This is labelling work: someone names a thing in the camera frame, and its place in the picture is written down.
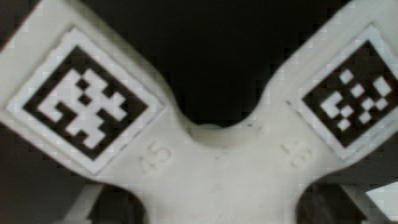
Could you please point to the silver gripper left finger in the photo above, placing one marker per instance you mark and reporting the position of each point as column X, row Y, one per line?
column 81, row 209

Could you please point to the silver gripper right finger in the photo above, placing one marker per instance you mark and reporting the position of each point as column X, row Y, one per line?
column 365, row 205

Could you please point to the white front fence bar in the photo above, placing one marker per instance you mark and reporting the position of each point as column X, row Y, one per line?
column 383, row 197

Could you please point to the white cross-shaped table base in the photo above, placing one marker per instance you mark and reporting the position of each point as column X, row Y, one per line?
column 216, row 175

